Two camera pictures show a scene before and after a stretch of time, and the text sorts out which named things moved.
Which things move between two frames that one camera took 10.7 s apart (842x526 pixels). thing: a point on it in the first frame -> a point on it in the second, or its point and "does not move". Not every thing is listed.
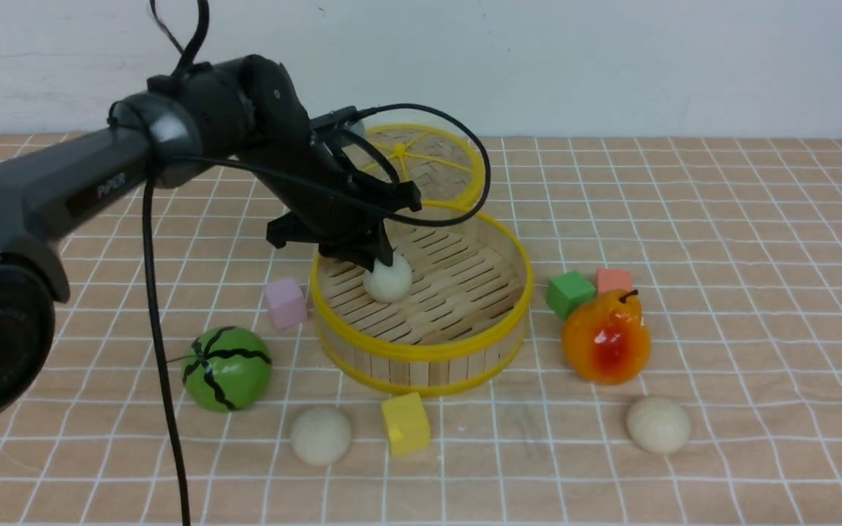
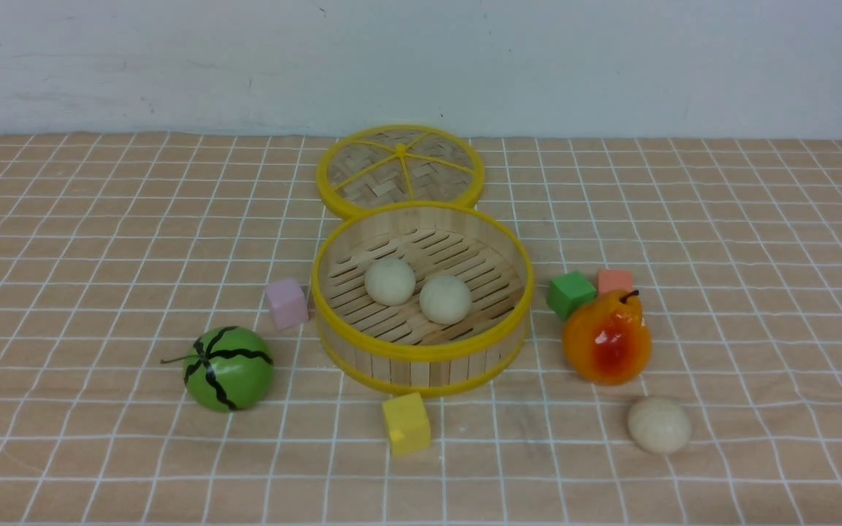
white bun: (321, 435) -> (445, 299)
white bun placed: (389, 283) does not move
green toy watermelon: (227, 368) does not move
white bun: (658, 425) does not move
